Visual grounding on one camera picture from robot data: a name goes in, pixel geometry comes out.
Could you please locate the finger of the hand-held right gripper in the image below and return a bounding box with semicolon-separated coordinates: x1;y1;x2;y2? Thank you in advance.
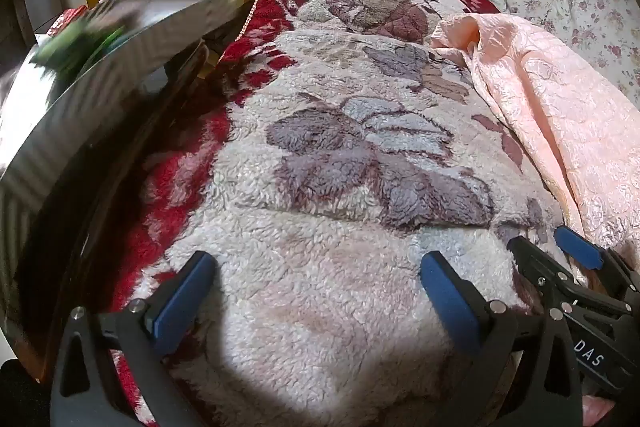
506;235;633;323
554;225;640;305

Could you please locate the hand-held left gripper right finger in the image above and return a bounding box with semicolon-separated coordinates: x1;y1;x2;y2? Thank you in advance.
419;251;586;427

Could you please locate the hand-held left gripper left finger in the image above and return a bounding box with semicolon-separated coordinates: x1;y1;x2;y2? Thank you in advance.
50;251;219;427

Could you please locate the floral fleece blanket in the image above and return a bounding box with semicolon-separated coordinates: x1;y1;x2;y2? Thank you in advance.
107;0;591;427

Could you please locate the pink quilted blanket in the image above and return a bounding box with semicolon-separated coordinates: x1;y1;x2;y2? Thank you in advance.
430;13;640;280

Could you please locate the striped cardboard box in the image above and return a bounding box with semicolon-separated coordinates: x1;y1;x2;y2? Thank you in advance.
0;0;261;383

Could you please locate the floral sofa cushion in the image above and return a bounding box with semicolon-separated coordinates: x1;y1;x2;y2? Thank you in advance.
487;0;640;98

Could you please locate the green blurred thing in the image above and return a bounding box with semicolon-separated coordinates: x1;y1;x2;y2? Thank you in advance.
35;20;128;75

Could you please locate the red gift box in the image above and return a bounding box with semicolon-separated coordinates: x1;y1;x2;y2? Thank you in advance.
47;4;91;33

